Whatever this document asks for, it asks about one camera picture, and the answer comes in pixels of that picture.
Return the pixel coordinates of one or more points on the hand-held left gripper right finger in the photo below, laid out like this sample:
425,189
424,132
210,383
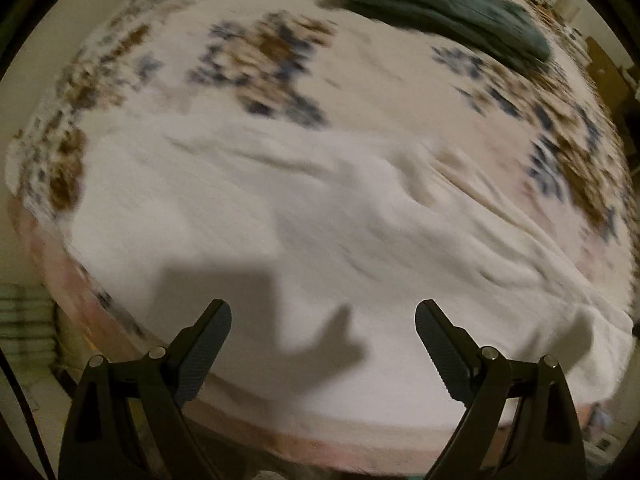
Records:
443,348

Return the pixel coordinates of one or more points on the cardboard box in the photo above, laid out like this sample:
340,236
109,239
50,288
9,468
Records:
607,80

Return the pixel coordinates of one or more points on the white towel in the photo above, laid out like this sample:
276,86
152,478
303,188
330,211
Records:
330,270

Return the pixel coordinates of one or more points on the folded teal cloth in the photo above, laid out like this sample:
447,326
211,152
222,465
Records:
445,10

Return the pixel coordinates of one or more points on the floral printed blanket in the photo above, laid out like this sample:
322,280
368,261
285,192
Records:
280,75

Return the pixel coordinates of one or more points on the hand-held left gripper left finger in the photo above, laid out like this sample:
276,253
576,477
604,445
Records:
204,350

